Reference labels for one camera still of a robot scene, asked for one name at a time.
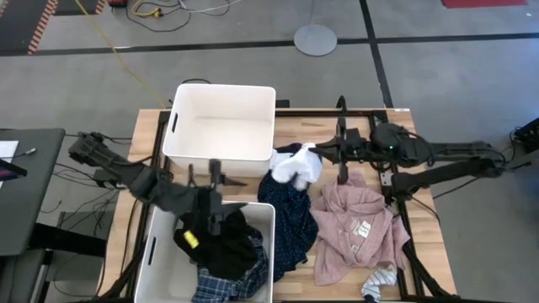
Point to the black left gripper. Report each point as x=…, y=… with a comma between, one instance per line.
x=202, y=210

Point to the white garment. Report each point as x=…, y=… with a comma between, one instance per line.
x=295, y=168

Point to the round grey floor plate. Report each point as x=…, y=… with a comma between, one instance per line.
x=315, y=40

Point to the black desk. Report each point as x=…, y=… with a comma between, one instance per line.
x=29, y=202

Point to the black metal table frame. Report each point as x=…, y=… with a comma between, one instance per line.
x=311, y=113

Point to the pink knit garment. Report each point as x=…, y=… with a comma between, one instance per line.
x=353, y=244

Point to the red floor mat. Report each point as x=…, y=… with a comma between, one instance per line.
x=484, y=3

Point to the white woven plastic bin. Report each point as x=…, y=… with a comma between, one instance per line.
x=219, y=130
x=164, y=273

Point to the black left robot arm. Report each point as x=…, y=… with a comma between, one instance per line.
x=139, y=183

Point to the black garment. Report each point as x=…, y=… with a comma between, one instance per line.
x=227, y=252

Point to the red device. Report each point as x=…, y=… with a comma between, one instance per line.
x=121, y=2

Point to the navy dotted garment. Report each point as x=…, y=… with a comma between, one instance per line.
x=290, y=227

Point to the black tablet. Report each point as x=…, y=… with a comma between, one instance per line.
x=10, y=169

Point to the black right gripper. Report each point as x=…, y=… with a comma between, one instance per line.
x=355, y=147

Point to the black mat orange striped edge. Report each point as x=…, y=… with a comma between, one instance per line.
x=21, y=25
x=80, y=5

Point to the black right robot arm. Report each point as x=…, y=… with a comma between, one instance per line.
x=455, y=148

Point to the white paper sheet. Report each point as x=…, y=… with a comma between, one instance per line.
x=8, y=149

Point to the blue plaid shirt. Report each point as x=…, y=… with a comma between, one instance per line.
x=227, y=290

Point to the white striped cloth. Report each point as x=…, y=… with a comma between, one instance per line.
x=379, y=280

